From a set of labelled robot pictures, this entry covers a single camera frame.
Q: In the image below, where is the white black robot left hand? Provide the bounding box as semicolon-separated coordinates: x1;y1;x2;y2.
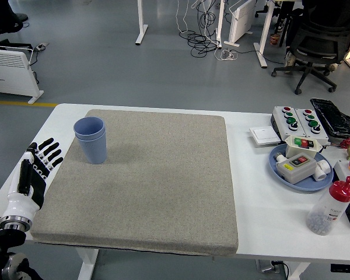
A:
7;137;64;218

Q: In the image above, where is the blue ribbed cup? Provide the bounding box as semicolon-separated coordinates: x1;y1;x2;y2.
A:
73;116;106;140
75;131;108;165

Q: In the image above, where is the white table leg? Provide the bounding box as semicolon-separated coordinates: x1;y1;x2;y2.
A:
76;247;100;280
285;259;312;280

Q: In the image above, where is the white panel heater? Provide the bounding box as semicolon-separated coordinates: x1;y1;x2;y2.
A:
227;0;257;47
0;45;44;105

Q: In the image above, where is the grey-brown mat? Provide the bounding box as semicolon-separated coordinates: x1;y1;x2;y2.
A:
29;109;239;257

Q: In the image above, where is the white power strip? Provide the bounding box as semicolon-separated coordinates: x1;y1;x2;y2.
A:
214;48;239;62

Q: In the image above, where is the white four-button control box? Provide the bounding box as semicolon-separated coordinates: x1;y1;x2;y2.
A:
294;108;329;146
272;105;306;138

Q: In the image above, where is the blue plate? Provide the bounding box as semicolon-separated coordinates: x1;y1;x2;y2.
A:
268;143;334;193

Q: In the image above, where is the clear bottle with red cap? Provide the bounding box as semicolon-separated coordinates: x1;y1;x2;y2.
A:
305;176;350;236

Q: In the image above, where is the white pipe fitting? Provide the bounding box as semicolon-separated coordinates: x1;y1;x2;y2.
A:
313;159;331;181

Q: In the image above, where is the white mushroom-button control box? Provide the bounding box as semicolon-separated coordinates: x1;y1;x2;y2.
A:
333;159;350;233

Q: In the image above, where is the black plastic-wrapped tray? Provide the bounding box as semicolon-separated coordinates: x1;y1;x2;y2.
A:
310;97;350;138

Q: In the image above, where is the black mesh office chair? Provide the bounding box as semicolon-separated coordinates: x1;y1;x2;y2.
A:
271;17;350;95

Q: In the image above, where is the black cable bundle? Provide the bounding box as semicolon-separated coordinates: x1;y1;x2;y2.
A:
179;0;222;58

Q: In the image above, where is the white wall switch plate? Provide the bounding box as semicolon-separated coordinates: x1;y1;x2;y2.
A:
248;125;282;146

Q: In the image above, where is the grey red-button switch box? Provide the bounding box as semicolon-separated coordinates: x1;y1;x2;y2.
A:
276;153;318;185

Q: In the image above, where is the white green-red switch box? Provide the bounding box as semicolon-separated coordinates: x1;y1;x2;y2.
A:
285;135;324;160

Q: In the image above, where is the red-handled brass valve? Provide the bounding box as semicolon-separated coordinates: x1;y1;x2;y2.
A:
339;138;350;160

